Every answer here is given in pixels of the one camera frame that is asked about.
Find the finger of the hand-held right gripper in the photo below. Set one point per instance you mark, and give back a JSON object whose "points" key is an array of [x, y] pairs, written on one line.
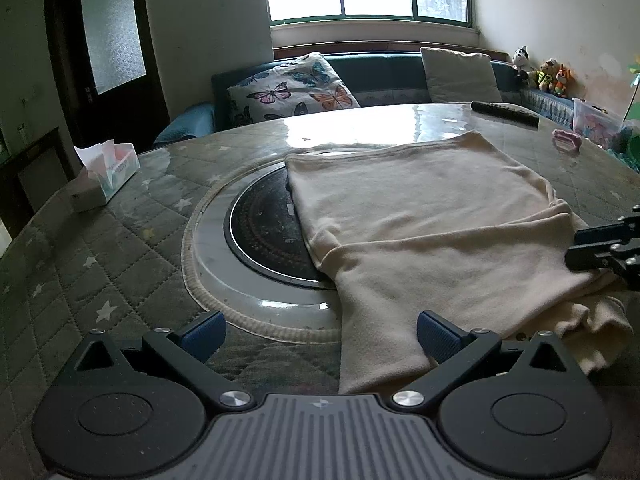
{"points": [[587, 259], [602, 235]]}

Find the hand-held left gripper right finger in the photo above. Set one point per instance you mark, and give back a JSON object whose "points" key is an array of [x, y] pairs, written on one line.
{"points": [[440, 338]]}

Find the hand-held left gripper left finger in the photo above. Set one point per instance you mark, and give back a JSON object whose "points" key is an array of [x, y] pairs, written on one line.
{"points": [[202, 336]]}

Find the cream knit garment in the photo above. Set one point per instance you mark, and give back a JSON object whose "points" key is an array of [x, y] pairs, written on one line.
{"points": [[425, 220]]}

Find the clear plastic storage box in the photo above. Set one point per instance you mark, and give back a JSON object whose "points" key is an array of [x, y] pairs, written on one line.
{"points": [[595, 125]]}

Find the round built-in induction cooktop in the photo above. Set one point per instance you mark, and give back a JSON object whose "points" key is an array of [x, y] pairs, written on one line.
{"points": [[260, 225]]}

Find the black remote control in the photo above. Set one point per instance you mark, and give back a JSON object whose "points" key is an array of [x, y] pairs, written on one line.
{"points": [[505, 112]]}

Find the orange plush toy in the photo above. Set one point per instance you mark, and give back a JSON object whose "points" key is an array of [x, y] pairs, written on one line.
{"points": [[562, 80]]}

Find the green toy pinwheel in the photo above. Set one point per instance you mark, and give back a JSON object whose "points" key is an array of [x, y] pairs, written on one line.
{"points": [[634, 72]]}

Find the yellow plush toy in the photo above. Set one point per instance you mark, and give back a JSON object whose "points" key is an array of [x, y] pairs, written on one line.
{"points": [[548, 74]]}

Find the white tissue box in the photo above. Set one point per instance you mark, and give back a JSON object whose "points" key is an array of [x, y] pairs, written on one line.
{"points": [[117, 169]]}

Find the black and white plush toy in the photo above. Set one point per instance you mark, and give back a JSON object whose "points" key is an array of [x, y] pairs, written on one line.
{"points": [[521, 60]]}

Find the plain white pillow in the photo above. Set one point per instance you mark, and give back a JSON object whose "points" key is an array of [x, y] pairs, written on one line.
{"points": [[460, 75]]}

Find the dark wooden cabinet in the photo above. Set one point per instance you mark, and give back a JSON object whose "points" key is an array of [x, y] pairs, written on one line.
{"points": [[37, 180]]}

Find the butterfly print pillow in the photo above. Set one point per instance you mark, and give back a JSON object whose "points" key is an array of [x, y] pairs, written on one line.
{"points": [[295, 87]]}

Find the teal sofa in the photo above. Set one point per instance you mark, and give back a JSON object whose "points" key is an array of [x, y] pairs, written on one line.
{"points": [[385, 72]]}

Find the dark door with frosted glass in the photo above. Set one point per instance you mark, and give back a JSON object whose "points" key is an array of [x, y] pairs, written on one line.
{"points": [[112, 35]]}

